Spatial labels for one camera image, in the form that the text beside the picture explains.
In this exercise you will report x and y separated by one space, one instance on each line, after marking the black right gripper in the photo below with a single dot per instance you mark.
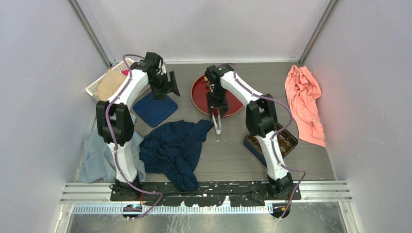
223 106

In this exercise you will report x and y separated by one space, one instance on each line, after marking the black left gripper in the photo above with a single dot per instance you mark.
159 93

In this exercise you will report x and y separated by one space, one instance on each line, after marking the clear plastic metal tongs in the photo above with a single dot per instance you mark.
217 120

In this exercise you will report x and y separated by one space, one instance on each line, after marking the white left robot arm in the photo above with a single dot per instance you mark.
114 122

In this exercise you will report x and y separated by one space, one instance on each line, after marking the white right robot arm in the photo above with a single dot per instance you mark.
261 121

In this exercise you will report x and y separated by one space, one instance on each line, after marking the blue chocolate tin box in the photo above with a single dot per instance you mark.
286 141

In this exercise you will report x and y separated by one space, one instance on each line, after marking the red round tray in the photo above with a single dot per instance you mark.
198 96

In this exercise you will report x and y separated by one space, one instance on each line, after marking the blue tin lid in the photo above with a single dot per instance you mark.
153 111

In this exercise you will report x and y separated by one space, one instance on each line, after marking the beige cloth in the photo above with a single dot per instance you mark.
110 84

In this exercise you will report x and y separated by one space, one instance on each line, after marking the dark blue cloth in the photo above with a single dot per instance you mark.
174 149

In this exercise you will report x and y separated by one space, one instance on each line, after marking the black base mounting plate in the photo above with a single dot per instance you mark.
213 194

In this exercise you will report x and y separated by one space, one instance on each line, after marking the salmon pink cloth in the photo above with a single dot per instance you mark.
302 91

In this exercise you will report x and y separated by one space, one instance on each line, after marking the light blue cloth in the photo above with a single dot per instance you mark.
98 163

